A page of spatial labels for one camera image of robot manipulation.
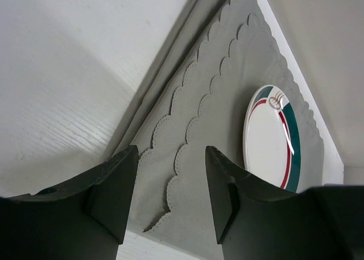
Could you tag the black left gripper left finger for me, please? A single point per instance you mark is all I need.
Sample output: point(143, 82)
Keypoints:
point(84, 217)

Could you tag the white plate with green rim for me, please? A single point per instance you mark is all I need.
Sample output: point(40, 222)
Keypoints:
point(271, 142)

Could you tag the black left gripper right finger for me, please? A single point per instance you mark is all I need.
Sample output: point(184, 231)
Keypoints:
point(254, 219)

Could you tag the grey cloth placemat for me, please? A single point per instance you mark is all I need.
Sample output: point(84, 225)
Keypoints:
point(204, 103)

